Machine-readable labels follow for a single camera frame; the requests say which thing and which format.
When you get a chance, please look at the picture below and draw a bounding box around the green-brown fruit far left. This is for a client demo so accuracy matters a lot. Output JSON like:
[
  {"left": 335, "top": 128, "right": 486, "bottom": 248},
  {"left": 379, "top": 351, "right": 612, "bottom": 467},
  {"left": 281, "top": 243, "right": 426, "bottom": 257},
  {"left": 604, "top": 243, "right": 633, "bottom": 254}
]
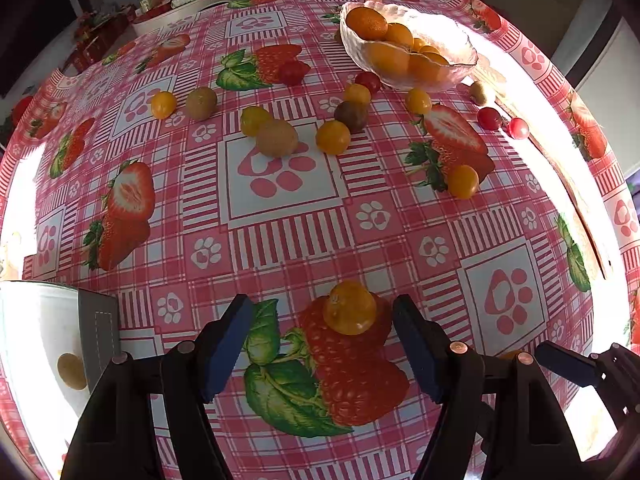
[{"left": 184, "top": 87, "right": 218, "bottom": 122}]

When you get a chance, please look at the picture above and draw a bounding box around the red cherry tomato near bowl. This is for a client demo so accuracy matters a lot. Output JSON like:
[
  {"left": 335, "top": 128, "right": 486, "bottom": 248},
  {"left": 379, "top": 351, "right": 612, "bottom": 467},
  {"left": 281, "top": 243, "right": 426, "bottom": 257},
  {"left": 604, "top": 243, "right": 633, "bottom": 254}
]
[{"left": 354, "top": 70, "right": 382, "bottom": 96}]

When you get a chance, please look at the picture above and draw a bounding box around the white square tray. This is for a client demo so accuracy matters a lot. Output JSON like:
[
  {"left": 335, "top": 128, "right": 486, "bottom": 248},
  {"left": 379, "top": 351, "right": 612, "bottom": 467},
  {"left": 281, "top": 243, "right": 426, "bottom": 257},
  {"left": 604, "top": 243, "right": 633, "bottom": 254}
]
[{"left": 1, "top": 281, "right": 120, "bottom": 479}]

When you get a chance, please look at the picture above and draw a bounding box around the pink strawberry print tablecloth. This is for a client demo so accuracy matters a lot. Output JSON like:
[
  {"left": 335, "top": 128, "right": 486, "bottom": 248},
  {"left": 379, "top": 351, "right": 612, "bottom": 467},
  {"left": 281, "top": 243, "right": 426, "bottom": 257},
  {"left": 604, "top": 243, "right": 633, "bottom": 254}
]
[{"left": 1, "top": 0, "right": 639, "bottom": 479}]

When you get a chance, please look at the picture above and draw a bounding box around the clear glass fruit bowl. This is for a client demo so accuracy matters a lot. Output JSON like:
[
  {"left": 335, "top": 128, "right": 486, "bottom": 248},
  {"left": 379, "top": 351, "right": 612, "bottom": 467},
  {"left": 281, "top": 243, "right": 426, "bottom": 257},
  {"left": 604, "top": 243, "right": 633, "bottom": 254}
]
[{"left": 340, "top": 0, "right": 480, "bottom": 92}]

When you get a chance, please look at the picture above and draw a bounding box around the green-brown kiwi berry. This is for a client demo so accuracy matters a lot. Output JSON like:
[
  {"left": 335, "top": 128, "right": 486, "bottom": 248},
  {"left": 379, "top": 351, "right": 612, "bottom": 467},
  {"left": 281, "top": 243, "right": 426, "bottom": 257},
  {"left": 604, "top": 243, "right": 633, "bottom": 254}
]
[{"left": 255, "top": 119, "right": 298, "bottom": 158}]

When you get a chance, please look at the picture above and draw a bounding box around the green fruit in tray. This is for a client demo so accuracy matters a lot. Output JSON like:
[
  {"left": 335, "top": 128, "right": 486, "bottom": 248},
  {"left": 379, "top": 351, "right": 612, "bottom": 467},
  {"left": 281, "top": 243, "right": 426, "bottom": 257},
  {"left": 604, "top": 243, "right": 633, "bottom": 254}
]
[{"left": 56, "top": 352, "right": 88, "bottom": 391}]

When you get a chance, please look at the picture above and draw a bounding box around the red cherry tomato right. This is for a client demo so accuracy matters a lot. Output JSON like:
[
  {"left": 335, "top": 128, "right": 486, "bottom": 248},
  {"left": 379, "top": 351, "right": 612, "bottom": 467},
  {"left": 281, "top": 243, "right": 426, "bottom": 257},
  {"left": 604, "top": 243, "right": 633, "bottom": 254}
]
[{"left": 477, "top": 106, "right": 503, "bottom": 131}]

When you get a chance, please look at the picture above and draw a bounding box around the pale green fruit by bowl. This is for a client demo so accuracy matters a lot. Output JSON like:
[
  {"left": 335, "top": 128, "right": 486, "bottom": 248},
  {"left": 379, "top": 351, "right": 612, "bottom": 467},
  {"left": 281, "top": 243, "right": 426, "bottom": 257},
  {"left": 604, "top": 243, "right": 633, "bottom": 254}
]
[{"left": 469, "top": 80, "right": 496, "bottom": 107}]

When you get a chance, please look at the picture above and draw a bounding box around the dark red tomato on print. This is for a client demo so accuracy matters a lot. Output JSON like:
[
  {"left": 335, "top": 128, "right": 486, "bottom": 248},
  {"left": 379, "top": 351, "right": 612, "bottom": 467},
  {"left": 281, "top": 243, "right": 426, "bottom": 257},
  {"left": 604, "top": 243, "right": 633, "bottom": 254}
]
[{"left": 278, "top": 60, "right": 310, "bottom": 87}]

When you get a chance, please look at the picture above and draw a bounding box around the white oval coffee table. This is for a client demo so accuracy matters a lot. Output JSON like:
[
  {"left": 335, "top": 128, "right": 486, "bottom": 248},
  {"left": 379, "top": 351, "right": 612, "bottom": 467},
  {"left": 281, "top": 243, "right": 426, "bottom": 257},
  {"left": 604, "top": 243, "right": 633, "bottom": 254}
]
[{"left": 132, "top": 0, "right": 234, "bottom": 36}]

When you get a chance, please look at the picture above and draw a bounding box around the yellow cherry tomato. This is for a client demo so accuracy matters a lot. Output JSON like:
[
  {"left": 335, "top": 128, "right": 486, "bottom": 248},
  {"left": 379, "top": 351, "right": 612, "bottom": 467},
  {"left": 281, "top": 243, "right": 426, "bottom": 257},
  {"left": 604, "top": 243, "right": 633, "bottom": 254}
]
[
  {"left": 151, "top": 91, "right": 177, "bottom": 120},
  {"left": 322, "top": 280, "right": 378, "bottom": 336},
  {"left": 343, "top": 84, "right": 371, "bottom": 105}
]

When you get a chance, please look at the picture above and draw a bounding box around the pink-red cherry tomato far right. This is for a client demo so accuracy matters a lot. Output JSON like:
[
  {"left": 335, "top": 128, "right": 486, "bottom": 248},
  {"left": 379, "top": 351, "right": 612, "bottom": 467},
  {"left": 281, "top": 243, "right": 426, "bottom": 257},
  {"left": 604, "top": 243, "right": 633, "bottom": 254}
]
[{"left": 506, "top": 117, "right": 529, "bottom": 140}]

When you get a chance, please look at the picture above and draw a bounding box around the large orange kumquat in bowl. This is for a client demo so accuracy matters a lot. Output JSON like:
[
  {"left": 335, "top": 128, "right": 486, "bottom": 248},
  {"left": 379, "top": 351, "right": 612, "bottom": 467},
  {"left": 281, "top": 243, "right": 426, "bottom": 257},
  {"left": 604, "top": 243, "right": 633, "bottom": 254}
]
[{"left": 345, "top": 6, "right": 388, "bottom": 41}]

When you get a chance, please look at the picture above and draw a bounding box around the orange cherry tomato centre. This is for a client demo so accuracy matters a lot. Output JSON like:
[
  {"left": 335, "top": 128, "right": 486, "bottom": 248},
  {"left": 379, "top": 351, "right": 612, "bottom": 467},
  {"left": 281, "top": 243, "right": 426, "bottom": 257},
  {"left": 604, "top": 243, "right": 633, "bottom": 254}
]
[{"left": 316, "top": 119, "right": 352, "bottom": 155}]

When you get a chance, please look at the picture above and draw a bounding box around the yellow tomato right of bowl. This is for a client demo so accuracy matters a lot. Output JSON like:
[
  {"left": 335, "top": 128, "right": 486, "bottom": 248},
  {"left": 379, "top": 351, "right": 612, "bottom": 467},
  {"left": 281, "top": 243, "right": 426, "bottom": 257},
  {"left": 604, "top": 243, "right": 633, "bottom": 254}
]
[{"left": 405, "top": 88, "right": 432, "bottom": 116}]

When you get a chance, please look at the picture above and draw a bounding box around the orange tomato on strawberry print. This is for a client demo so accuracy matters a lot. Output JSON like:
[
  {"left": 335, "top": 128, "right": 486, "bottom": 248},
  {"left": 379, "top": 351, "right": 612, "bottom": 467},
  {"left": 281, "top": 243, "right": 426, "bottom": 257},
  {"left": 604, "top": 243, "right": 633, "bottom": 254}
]
[{"left": 446, "top": 165, "right": 480, "bottom": 200}]

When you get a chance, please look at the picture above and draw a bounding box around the yellow-green cherry tomato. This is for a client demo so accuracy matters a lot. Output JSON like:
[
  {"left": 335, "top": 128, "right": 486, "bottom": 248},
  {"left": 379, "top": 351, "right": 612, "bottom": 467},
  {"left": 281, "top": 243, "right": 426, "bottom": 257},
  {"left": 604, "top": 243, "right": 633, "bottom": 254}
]
[{"left": 240, "top": 106, "right": 273, "bottom": 138}]

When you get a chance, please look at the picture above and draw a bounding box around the dark brown cherry tomato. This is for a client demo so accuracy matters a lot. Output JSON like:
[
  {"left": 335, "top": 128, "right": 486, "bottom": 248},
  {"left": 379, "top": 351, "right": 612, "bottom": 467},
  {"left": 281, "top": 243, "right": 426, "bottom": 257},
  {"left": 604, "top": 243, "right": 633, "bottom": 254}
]
[{"left": 334, "top": 101, "right": 369, "bottom": 133}]

